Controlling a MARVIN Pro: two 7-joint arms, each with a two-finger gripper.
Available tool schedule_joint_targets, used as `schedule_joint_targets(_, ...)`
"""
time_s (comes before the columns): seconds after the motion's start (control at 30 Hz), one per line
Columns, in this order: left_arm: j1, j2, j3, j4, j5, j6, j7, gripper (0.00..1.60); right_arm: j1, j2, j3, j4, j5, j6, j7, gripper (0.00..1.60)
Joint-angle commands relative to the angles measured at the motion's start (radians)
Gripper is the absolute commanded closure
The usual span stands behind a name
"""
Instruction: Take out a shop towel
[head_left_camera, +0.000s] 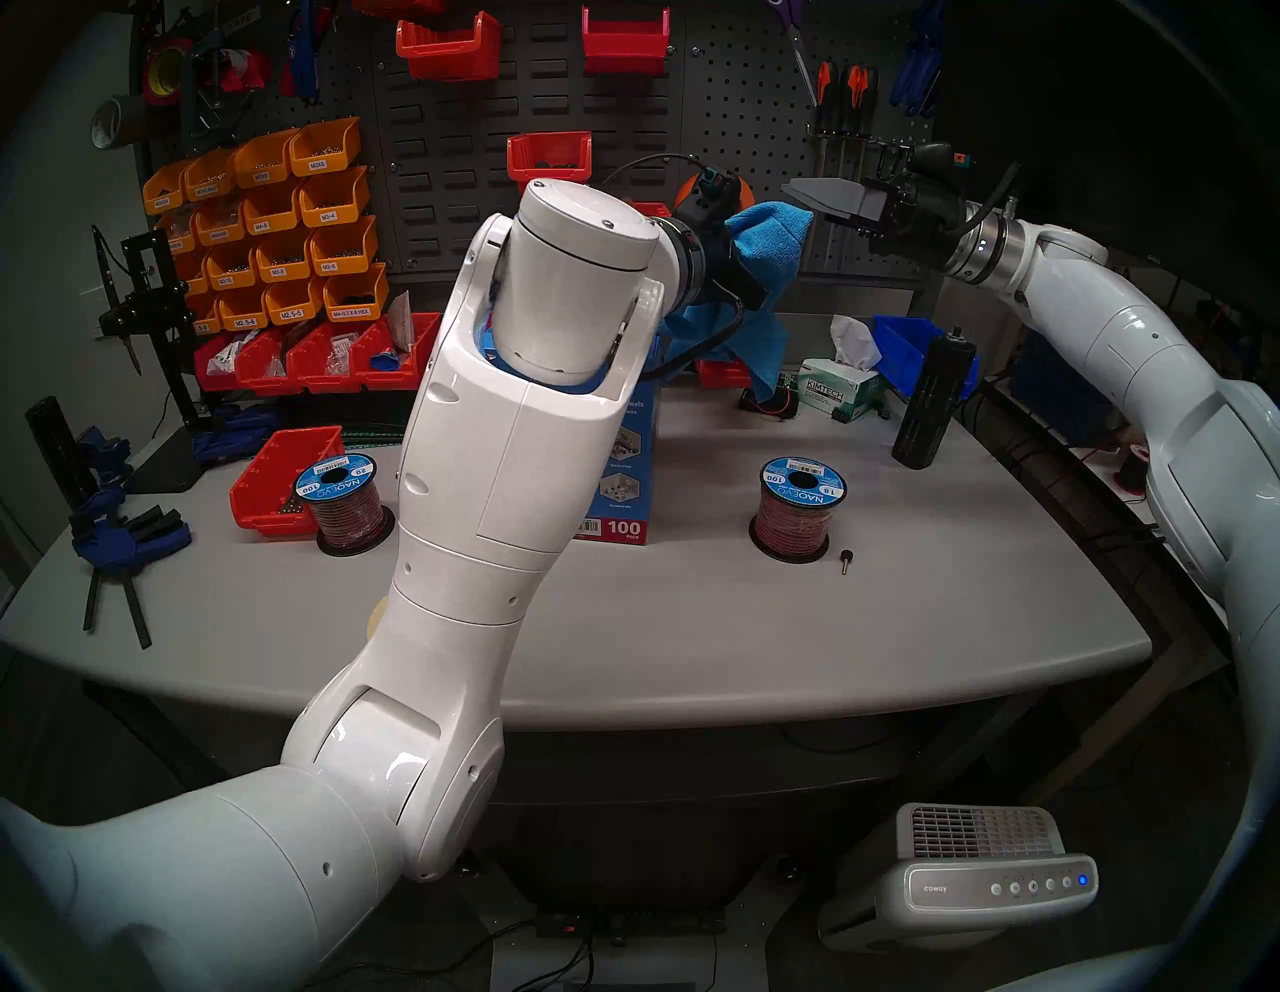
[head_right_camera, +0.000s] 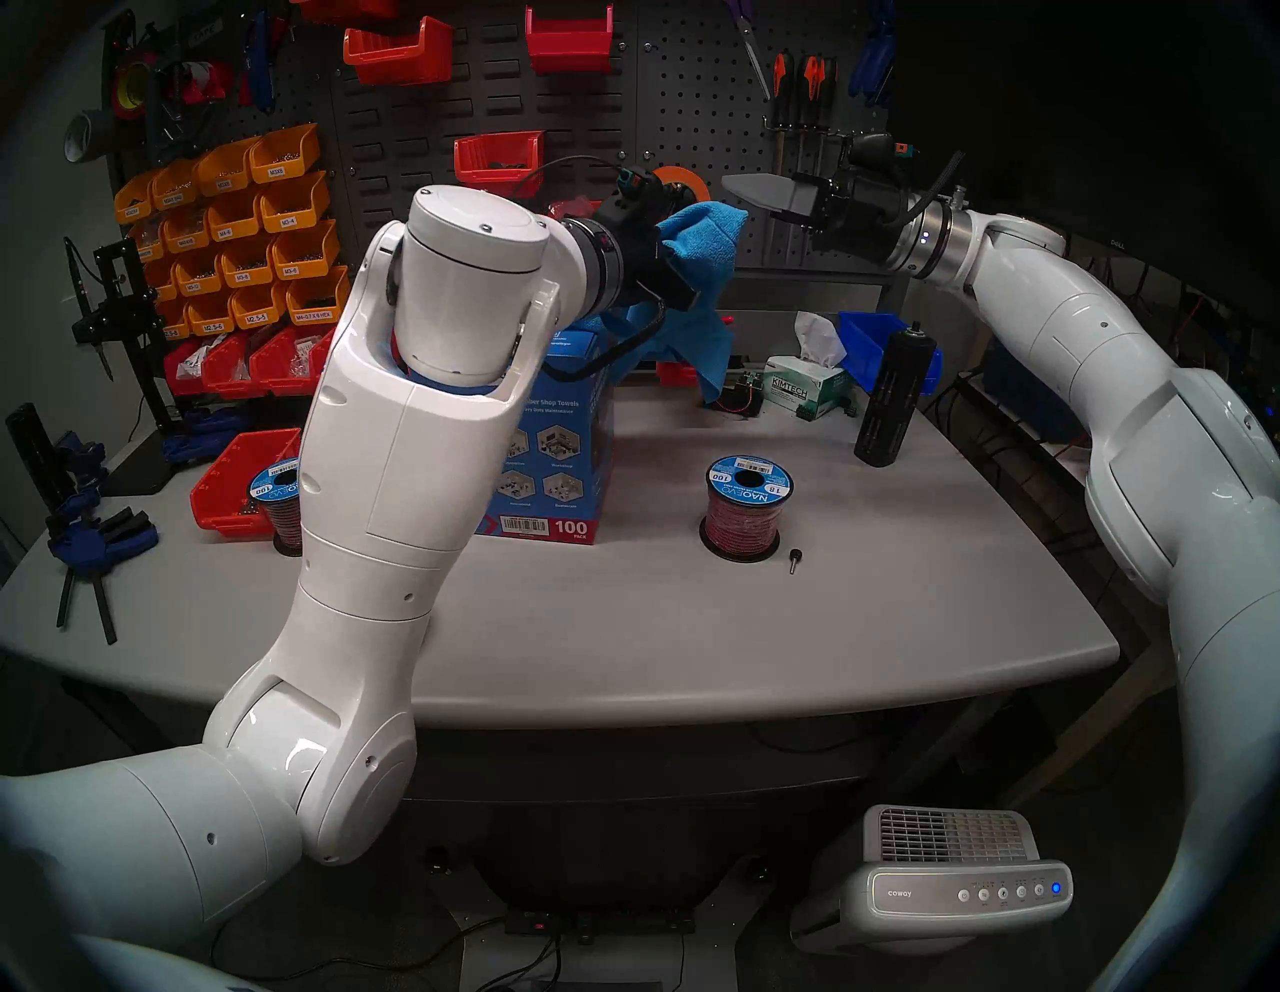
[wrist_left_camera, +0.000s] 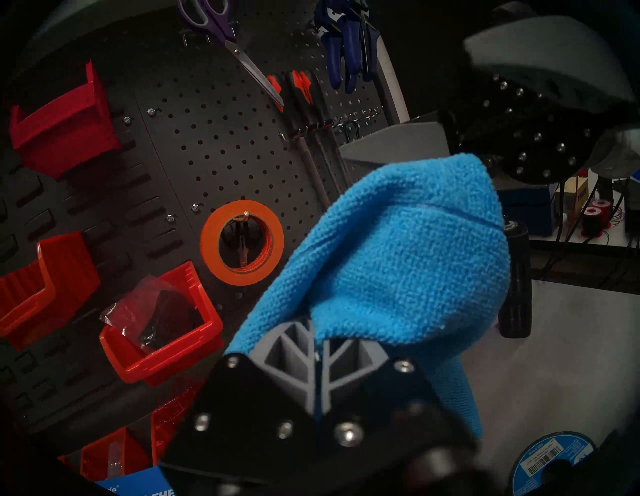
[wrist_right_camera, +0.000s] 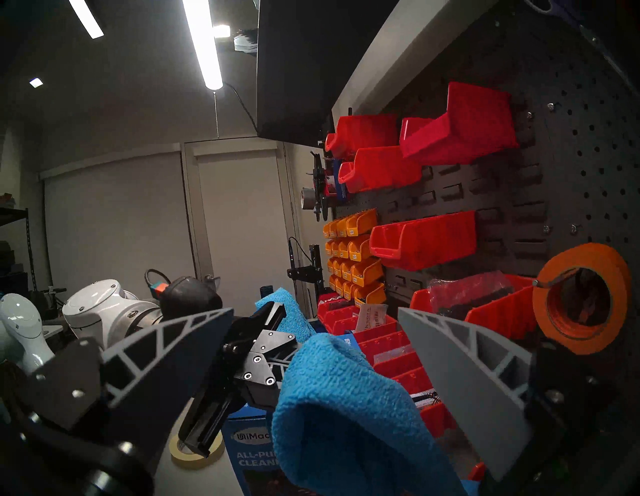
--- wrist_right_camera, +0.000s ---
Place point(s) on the yellow bin labelled M3-6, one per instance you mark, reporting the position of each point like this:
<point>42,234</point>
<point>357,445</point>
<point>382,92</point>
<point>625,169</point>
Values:
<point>367,275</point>

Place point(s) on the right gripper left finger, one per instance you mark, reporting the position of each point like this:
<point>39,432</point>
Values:
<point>165,380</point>

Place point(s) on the black metal stand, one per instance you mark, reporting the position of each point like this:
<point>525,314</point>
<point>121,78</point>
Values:
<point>307,272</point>

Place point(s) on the blue hand tool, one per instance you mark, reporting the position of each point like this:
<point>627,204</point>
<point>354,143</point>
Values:
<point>340,182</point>

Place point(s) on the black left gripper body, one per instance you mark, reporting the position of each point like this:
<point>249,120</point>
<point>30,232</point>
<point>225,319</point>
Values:
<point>260,360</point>

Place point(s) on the beige masking tape roll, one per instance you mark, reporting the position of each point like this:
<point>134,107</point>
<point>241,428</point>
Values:
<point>200,457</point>

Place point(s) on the grey door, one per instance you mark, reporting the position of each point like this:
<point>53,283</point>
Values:
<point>240,225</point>

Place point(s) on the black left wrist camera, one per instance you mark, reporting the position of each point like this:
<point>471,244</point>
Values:
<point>190,300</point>

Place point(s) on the grey duct tape roll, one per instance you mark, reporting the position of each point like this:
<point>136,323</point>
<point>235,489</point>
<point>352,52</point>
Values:
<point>309,199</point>

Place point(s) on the ceiling light bar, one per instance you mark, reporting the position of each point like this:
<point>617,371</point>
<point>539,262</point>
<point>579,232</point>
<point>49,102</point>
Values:
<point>205,45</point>
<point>86,19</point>

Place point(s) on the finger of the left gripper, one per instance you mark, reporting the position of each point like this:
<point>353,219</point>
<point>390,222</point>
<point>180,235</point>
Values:
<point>270,315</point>
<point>210,415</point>

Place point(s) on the dark red plastic bin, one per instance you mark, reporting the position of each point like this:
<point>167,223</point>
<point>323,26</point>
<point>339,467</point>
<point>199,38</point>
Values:
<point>470,130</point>

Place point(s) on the yellow bin labelled M4 hex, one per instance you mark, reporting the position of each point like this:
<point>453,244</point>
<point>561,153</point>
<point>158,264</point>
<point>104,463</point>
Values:
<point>372,297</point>

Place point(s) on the yellow bin labelled M3X6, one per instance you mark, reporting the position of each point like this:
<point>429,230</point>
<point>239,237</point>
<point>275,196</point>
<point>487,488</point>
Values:
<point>362,225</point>

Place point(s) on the yellow bin labelled M2.5-5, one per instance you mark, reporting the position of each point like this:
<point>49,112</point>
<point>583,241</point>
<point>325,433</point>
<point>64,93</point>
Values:
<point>348,292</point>

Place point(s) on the small square ceiling light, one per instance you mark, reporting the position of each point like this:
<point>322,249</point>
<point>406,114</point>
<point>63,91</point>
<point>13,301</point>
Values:
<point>36,82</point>

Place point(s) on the white paper packet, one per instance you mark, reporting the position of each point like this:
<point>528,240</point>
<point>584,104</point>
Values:
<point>370,317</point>

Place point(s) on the orange tape roll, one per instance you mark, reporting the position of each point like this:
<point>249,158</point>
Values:
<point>617,300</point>

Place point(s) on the yellow bin labelled M3-4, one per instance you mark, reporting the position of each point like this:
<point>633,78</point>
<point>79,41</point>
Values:
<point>360,250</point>

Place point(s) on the blue shop towel box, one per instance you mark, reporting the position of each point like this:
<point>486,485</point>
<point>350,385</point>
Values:
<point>250,460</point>

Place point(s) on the black overhead cabinet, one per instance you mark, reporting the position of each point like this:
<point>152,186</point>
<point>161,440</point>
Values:
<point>310,65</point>

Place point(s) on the red bin with plastic bag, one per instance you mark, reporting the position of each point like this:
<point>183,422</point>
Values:
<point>500,320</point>

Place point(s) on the clear plastic bag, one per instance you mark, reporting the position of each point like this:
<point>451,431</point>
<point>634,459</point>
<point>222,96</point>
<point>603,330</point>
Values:
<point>470,295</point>

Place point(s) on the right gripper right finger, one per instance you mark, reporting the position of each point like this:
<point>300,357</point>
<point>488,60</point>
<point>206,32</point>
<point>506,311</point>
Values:
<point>470,395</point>

